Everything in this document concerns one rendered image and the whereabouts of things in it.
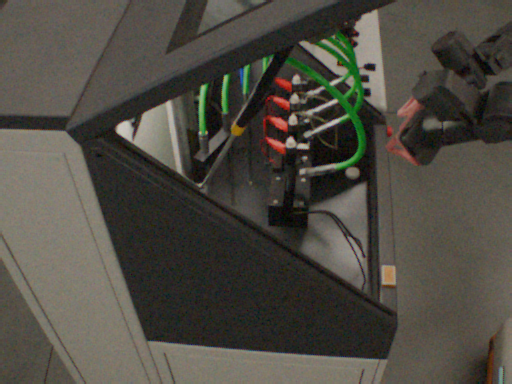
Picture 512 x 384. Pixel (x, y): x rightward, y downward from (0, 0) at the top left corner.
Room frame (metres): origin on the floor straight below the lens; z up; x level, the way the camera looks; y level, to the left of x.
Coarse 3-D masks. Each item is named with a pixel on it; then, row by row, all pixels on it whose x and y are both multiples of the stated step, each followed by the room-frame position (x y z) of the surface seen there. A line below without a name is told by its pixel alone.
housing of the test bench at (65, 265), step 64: (64, 0) 1.08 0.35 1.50; (128, 0) 1.06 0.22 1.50; (0, 64) 0.87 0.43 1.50; (64, 64) 0.85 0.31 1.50; (0, 128) 0.73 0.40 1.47; (64, 128) 0.71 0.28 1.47; (0, 192) 0.74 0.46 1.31; (64, 192) 0.72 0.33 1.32; (64, 256) 0.72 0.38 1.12; (64, 320) 0.74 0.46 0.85; (128, 320) 0.71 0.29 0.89
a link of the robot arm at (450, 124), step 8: (448, 120) 0.67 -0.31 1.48; (456, 120) 0.66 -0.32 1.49; (464, 120) 0.64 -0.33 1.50; (448, 128) 0.66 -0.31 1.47; (456, 128) 0.65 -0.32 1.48; (464, 128) 0.64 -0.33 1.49; (472, 128) 0.64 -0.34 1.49; (448, 136) 0.66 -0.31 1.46; (456, 136) 0.65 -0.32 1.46; (464, 136) 0.64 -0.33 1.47; (472, 136) 0.63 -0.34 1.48; (456, 144) 0.66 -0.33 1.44
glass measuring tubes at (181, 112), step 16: (192, 96) 1.16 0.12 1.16; (176, 112) 1.06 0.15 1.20; (192, 112) 1.16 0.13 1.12; (176, 128) 1.06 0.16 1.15; (192, 128) 1.13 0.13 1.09; (176, 144) 1.05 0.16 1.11; (192, 144) 1.12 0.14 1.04; (176, 160) 1.05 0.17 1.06; (192, 160) 1.09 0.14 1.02; (192, 176) 1.06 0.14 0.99
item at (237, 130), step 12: (288, 48) 0.67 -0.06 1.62; (276, 60) 0.67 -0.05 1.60; (264, 72) 0.68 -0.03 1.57; (276, 72) 0.67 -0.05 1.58; (264, 84) 0.68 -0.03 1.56; (252, 96) 0.68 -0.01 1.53; (252, 108) 0.68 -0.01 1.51; (240, 120) 0.69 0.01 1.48; (240, 132) 0.69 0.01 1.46; (228, 144) 0.70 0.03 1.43; (204, 192) 0.70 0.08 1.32
